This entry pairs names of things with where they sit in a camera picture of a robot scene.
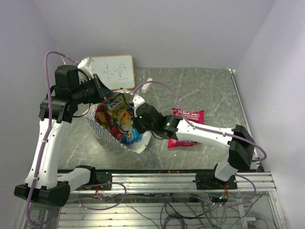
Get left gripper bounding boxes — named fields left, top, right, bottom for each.
left=72, top=73, right=116, bottom=104

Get checkered paper bag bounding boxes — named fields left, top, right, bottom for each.
left=84, top=89, right=157, bottom=168

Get red chips bag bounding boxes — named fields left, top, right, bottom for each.
left=167, top=108, right=204, bottom=149

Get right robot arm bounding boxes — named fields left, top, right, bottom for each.
left=133, top=103, right=254, bottom=189

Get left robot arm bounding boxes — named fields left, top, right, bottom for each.
left=14, top=65, right=114, bottom=207

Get blue red snack bag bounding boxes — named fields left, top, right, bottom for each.
left=110, top=127, right=142, bottom=145

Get green Fox's candy bag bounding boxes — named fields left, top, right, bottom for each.
left=103, top=93, right=128, bottom=115

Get orange yellow snack bag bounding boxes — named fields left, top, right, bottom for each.
left=95, top=104, right=133, bottom=131

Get small whiteboard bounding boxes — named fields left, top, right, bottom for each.
left=91, top=55, right=135, bottom=90

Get white board eraser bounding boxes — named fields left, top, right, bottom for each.
left=141, top=78, right=153, bottom=93

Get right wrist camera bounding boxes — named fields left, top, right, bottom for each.
left=132, top=95, right=145, bottom=113

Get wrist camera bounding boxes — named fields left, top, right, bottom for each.
left=77, top=57, right=94, bottom=79
left=132, top=95, right=145, bottom=113

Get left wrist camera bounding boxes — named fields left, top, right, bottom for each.
left=77, top=57, right=94, bottom=79

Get aluminium frame rail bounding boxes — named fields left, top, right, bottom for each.
left=26, top=172, right=277, bottom=194

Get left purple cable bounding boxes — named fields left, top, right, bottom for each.
left=24, top=50, right=79, bottom=226

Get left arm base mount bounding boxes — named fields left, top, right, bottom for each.
left=77, top=170, right=112, bottom=190

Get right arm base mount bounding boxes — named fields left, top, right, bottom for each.
left=193, top=170, right=237, bottom=190

